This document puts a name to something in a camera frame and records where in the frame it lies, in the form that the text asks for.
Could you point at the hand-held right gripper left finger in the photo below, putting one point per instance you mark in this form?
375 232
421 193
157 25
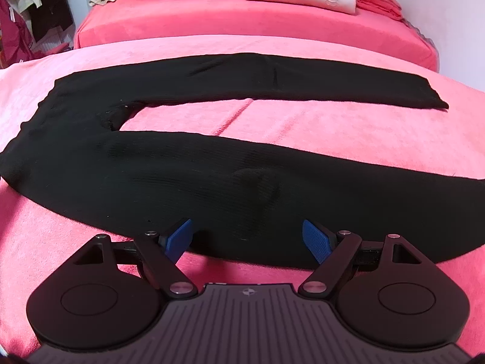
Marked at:
178 239

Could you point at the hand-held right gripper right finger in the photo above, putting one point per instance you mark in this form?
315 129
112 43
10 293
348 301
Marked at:
316 240

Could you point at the black pants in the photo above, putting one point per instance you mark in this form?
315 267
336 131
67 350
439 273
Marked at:
227 182

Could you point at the light pink blanket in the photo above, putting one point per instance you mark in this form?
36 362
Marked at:
288 125

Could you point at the pink bed sheet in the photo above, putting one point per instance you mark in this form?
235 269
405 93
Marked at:
227 19

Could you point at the folded pink blanket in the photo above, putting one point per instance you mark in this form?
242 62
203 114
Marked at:
373 0

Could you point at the dark red garment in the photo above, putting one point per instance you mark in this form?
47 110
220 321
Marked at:
15 38

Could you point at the hanging black clothes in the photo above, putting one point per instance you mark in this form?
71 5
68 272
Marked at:
49 3

